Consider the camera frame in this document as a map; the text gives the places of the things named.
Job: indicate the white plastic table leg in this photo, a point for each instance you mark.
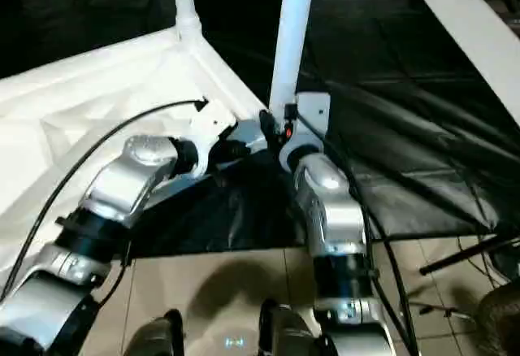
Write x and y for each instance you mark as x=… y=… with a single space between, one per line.
x=290 y=27
x=187 y=2

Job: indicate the white plastic table top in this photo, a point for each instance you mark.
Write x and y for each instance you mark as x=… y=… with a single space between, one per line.
x=81 y=88

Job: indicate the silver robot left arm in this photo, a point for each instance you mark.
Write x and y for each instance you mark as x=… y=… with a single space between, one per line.
x=122 y=177

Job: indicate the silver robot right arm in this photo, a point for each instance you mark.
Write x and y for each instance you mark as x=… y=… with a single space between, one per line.
x=333 y=209

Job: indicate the dark robot right foot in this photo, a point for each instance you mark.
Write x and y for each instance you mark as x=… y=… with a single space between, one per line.
x=290 y=331

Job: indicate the black stand leg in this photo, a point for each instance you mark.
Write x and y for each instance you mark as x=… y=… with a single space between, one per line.
x=459 y=256

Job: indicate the white flat board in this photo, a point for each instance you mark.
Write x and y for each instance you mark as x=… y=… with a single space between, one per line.
x=475 y=39

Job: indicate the brown woven basket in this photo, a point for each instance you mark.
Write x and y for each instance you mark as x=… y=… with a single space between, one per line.
x=501 y=319

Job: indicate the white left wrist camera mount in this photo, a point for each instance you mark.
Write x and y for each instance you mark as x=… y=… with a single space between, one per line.
x=207 y=128

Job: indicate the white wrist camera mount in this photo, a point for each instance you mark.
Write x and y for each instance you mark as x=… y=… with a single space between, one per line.
x=315 y=108
x=207 y=128

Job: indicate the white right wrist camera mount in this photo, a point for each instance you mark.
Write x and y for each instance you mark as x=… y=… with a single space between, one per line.
x=315 y=108

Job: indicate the chrome tube frame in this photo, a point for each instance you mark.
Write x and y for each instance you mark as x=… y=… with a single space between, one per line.
x=443 y=310

